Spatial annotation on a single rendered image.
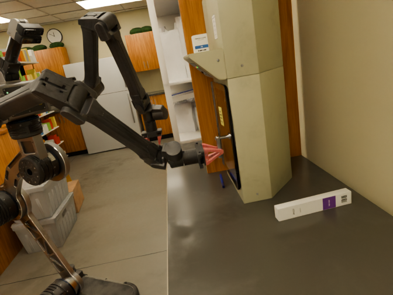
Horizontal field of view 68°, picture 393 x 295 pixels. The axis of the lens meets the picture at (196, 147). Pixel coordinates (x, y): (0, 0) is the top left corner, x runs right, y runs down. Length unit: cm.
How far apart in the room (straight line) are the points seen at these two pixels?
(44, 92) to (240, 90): 59
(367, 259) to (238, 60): 68
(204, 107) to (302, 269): 83
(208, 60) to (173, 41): 140
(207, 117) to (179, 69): 105
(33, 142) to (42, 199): 157
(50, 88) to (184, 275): 62
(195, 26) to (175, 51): 103
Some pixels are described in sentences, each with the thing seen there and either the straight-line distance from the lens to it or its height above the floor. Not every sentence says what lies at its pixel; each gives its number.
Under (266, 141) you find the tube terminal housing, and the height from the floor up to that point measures 117.
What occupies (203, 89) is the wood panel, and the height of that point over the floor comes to 135.
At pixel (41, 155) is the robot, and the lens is 150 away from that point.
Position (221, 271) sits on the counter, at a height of 94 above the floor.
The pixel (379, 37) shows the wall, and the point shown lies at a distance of 105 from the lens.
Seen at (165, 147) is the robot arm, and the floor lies 122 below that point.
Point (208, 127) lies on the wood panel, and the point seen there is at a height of 117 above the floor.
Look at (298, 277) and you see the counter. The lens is 82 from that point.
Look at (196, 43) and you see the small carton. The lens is 108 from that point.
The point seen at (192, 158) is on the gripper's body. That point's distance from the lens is 107.
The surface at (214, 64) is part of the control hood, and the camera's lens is 99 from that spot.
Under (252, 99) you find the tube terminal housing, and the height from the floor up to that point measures 133.
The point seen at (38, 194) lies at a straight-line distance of 299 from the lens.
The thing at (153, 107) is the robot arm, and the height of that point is 131.
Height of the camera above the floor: 149
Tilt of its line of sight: 17 degrees down
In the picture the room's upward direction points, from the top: 10 degrees counter-clockwise
